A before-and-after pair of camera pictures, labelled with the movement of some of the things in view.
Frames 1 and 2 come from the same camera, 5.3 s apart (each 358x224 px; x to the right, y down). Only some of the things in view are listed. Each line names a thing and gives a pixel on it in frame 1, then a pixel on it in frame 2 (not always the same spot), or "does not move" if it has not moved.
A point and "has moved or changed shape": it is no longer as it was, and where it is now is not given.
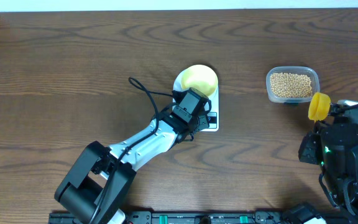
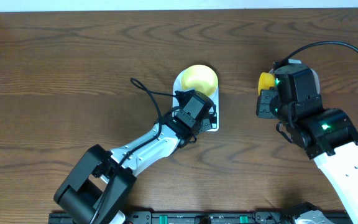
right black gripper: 306,147 to 262,107
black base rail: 189,217 does not move
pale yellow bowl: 201,78 does not move
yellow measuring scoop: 319,106 has moved or changed shape
